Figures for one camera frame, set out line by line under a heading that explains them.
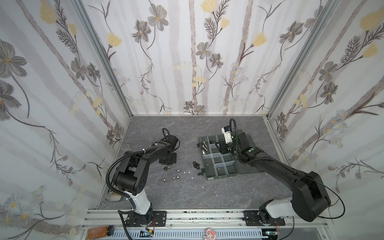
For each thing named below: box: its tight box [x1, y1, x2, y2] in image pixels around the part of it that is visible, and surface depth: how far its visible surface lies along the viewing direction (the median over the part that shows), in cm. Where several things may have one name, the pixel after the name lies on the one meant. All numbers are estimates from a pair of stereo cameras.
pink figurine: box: [204, 228, 217, 240], surface depth 69 cm
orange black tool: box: [86, 225, 115, 240], surface depth 69 cm
